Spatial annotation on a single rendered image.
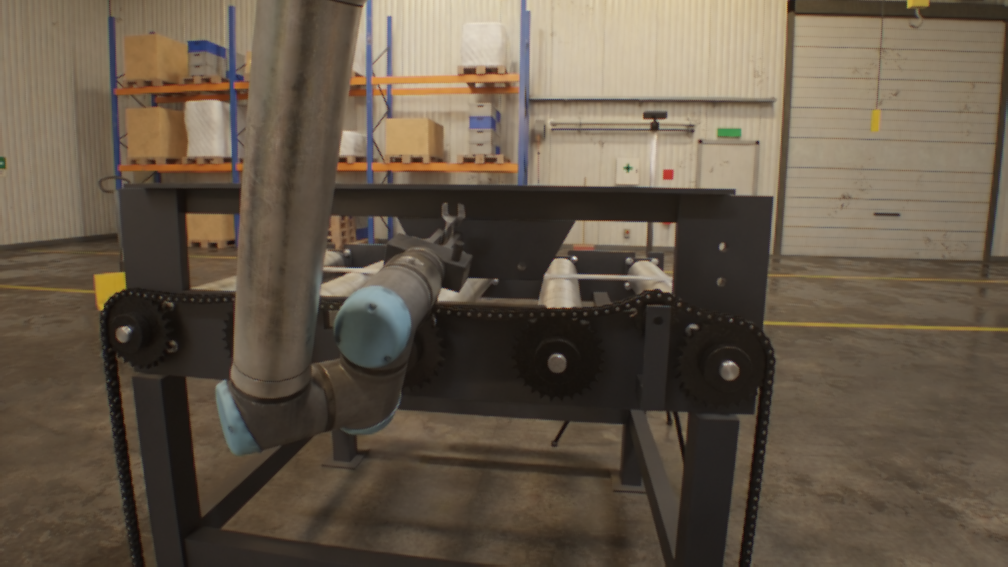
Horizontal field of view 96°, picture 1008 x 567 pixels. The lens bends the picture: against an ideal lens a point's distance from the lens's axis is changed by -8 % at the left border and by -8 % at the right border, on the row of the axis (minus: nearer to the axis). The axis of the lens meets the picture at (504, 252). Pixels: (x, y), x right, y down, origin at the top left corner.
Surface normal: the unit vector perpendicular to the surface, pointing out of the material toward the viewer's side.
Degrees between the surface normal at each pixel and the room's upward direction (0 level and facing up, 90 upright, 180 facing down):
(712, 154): 90
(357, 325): 100
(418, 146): 90
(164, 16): 90
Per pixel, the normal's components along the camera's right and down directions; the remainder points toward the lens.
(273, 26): -0.26, 0.33
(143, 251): -0.12, 0.12
